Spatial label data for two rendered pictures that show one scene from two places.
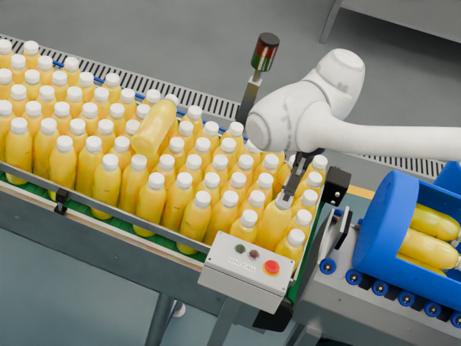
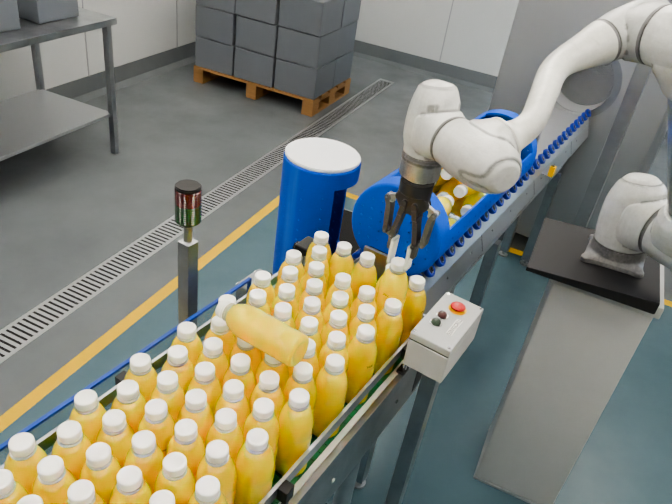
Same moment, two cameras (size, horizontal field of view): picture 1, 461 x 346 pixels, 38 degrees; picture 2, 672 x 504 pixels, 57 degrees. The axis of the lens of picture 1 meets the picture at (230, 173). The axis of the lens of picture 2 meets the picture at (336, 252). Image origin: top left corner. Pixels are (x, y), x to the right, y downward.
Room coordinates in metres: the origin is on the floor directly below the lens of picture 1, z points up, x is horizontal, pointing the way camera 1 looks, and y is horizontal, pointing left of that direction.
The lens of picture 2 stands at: (0.78, 1.05, 1.99)
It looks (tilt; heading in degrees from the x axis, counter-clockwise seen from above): 33 degrees down; 294
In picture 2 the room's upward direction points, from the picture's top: 9 degrees clockwise
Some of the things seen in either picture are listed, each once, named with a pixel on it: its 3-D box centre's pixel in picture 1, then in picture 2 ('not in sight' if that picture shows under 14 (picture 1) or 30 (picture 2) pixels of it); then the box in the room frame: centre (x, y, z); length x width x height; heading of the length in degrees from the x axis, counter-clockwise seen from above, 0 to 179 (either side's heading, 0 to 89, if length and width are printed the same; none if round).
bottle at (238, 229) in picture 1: (239, 241); (385, 337); (1.12, -0.08, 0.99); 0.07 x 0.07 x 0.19
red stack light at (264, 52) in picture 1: (267, 46); (188, 195); (1.65, 0.02, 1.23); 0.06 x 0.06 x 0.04
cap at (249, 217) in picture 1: (249, 217); (392, 306); (1.12, -0.08, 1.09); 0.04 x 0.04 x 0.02
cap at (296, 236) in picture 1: (296, 237); (417, 282); (1.11, -0.21, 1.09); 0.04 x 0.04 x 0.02
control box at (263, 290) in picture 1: (246, 272); (444, 335); (0.99, -0.11, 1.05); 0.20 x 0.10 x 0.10; 86
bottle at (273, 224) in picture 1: (273, 225); (390, 297); (1.15, -0.15, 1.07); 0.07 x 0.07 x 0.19
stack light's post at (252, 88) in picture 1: (216, 195); (187, 393); (1.65, 0.02, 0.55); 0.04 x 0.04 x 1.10; 86
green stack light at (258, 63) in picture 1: (263, 58); (188, 211); (1.65, 0.02, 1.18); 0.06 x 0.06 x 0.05
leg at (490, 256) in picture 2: not in sight; (477, 297); (1.13, -1.38, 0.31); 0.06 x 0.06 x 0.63; 86
